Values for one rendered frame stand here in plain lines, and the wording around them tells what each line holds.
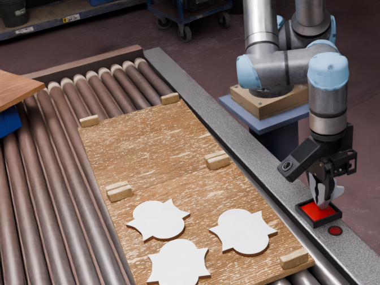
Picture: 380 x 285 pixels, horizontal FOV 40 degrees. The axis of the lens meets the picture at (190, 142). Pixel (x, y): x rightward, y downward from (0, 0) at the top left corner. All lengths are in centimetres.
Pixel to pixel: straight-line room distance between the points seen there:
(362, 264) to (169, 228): 41
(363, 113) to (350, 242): 232
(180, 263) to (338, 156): 40
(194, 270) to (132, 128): 65
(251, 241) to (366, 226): 151
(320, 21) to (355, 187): 139
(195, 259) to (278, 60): 45
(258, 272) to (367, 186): 180
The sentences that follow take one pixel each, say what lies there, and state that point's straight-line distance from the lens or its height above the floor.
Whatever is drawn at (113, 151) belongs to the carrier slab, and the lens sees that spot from 152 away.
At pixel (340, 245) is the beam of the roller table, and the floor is 92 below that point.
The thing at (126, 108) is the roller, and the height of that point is 92.
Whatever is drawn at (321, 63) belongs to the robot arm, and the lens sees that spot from 104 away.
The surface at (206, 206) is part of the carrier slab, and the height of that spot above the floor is 94.
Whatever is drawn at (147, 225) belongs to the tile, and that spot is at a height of 95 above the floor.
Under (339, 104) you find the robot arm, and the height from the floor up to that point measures 121.
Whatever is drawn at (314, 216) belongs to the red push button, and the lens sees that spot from 122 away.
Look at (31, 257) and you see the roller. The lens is 128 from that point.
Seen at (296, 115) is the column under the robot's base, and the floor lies 87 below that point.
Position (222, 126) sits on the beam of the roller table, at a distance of 159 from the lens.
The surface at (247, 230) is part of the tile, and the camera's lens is 117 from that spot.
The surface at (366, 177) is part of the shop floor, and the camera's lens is 290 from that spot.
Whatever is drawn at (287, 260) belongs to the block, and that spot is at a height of 96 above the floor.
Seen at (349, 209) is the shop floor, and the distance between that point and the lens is 269.
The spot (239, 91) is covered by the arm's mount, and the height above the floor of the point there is 92.
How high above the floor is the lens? 173
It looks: 32 degrees down
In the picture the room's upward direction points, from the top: 9 degrees counter-clockwise
